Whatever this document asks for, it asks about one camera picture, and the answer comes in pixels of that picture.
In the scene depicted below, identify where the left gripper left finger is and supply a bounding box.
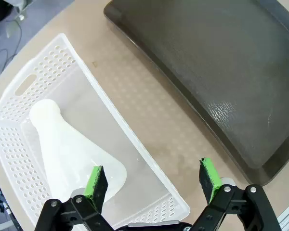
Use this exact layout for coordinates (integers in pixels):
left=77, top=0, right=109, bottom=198
left=35, top=165, right=111, bottom=231

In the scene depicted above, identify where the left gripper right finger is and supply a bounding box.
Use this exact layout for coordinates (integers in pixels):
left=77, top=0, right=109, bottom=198
left=191, top=157, right=281, bottom=231

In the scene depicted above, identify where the white translucent conical flask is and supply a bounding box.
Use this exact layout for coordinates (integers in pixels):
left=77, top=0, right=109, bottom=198
left=28, top=99, right=128, bottom=205

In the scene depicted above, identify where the white perforated plastic basket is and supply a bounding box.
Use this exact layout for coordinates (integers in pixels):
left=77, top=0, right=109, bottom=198
left=0, top=33, right=191, bottom=231

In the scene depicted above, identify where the dark brown plastic tray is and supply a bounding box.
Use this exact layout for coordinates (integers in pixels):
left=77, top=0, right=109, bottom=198
left=103, top=0, right=289, bottom=186

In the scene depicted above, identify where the black floor cable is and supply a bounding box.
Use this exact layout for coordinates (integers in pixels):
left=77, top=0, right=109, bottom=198
left=0, top=16, right=24, bottom=67

